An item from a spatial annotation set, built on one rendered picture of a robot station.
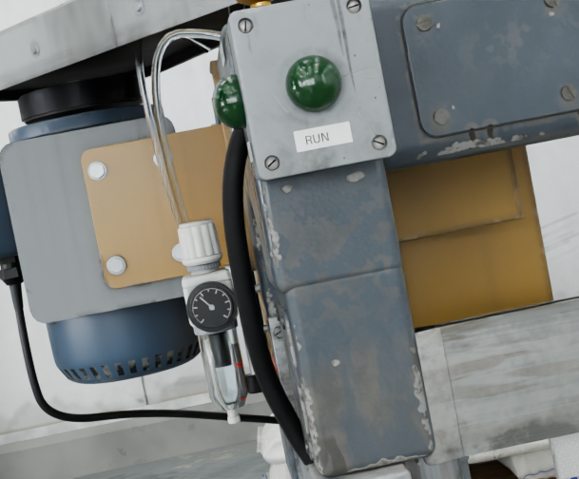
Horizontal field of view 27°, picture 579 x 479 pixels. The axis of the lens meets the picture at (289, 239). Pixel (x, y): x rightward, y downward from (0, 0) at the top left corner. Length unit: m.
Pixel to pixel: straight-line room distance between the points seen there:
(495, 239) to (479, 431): 0.19
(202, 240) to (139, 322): 0.23
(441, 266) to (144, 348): 0.29
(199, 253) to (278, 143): 0.27
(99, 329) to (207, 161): 0.19
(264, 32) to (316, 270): 0.14
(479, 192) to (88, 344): 0.39
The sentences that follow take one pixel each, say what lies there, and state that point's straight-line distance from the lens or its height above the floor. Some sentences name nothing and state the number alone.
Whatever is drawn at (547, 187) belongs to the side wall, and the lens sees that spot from 6.10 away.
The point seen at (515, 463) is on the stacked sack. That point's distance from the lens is 3.89.
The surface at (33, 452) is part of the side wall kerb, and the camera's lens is 5.99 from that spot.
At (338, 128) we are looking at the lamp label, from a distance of 0.63.
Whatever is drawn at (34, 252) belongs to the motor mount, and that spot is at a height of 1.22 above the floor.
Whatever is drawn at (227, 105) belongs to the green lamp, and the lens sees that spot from 0.64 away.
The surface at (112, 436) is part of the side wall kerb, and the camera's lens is 5.94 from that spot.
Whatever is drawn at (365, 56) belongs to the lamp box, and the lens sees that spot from 0.64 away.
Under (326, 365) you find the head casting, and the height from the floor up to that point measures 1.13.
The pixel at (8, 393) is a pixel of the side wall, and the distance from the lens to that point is 5.99.
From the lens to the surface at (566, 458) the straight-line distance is 0.90.
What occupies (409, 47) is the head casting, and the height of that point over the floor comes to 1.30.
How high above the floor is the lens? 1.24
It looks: 3 degrees down
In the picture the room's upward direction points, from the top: 11 degrees counter-clockwise
